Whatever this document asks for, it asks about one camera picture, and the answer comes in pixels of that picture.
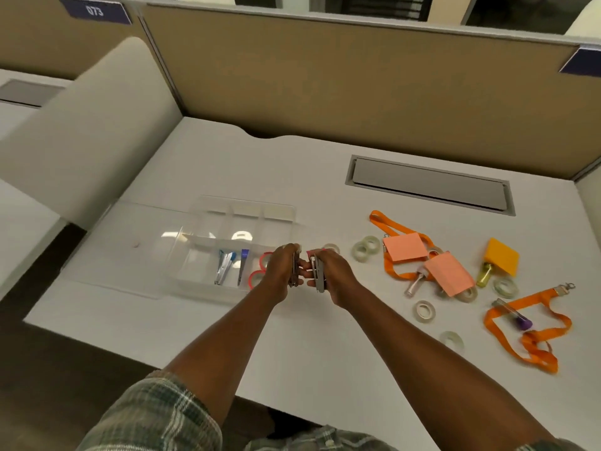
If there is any clear plastic tray lid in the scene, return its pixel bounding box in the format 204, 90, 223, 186
61, 202, 193, 299

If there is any person's right forearm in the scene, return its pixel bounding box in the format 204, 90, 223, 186
336, 292, 559, 451

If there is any orange sticky note pad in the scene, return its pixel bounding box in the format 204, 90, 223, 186
484, 237, 520, 277

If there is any silver stapler with blue base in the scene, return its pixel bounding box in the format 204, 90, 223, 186
214, 250, 237, 285

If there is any blue number label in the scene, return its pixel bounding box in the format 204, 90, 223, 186
57, 0, 133, 26
558, 46, 601, 78

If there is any grey neighbour desk cable hatch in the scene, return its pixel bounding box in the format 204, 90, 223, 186
0, 79, 65, 108

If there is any clear plastic organizer tray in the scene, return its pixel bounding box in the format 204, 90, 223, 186
164, 195, 297, 304

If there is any person's left forearm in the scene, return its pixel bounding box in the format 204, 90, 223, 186
162, 290, 288, 430

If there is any person's right hand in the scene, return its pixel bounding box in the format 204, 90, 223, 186
302, 249, 363, 310

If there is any silver stapler with violet base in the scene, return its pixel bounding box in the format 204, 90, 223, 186
491, 298, 534, 331

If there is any person's left hand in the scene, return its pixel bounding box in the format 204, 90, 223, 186
260, 243, 302, 304

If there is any pink sticky note pad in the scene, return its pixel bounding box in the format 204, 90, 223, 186
383, 232, 429, 264
424, 251, 476, 298

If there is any orange lanyard with metal clip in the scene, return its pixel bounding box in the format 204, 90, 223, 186
484, 283, 577, 375

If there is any silver glue tube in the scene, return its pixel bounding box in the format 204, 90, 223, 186
404, 269, 431, 298

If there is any white curved desk divider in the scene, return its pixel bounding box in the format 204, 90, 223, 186
0, 36, 184, 231

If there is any plaid shirt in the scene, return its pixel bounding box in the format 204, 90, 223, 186
77, 370, 585, 451

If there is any silver stapler with pink base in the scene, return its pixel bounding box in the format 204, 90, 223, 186
307, 250, 326, 294

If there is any tan neighbour cubicle partition panel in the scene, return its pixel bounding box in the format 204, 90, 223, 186
0, 0, 150, 81

